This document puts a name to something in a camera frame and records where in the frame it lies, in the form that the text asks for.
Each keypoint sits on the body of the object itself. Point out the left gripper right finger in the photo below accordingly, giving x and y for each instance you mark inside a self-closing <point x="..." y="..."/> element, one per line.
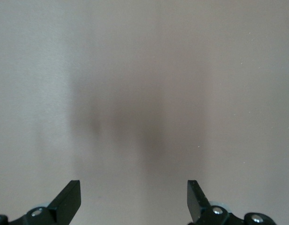
<point x="197" y="204"/>

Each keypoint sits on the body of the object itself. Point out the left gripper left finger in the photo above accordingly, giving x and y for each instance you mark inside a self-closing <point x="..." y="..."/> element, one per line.
<point x="64" y="202"/>

